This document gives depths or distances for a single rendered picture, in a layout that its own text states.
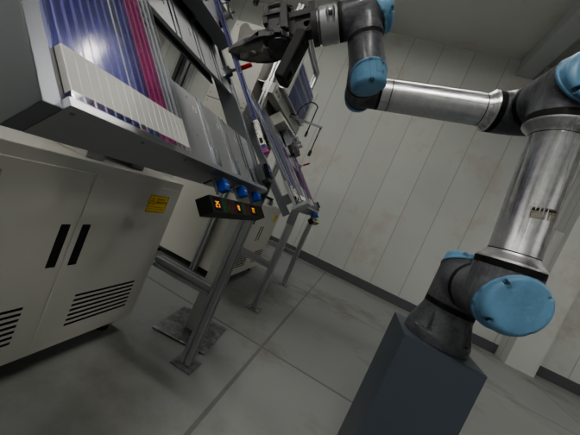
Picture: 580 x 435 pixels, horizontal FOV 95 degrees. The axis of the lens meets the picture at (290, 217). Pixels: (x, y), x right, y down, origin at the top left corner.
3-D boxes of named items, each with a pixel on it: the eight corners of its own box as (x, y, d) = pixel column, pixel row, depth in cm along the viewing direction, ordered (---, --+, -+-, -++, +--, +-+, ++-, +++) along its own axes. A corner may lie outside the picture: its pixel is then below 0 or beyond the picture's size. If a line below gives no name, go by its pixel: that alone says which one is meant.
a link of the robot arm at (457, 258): (462, 306, 72) (484, 261, 71) (493, 327, 59) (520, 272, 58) (419, 287, 74) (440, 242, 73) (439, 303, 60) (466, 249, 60)
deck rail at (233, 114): (251, 198, 95) (267, 192, 94) (249, 198, 93) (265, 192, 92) (198, 25, 103) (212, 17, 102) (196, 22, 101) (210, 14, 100)
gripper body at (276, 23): (270, 30, 66) (318, 19, 63) (272, 64, 65) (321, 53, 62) (260, 5, 58) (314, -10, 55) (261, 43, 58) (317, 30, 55)
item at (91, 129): (249, 198, 93) (267, 191, 92) (21, 132, 29) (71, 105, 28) (248, 194, 94) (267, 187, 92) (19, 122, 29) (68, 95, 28)
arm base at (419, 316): (454, 342, 73) (470, 310, 72) (478, 369, 58) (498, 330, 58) (400, 315, 77) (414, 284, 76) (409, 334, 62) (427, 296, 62)
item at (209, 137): (255, 192, 93) (262, 189, 92) (36, 112, 29) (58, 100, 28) (239, 141, 95) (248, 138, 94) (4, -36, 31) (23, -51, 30)
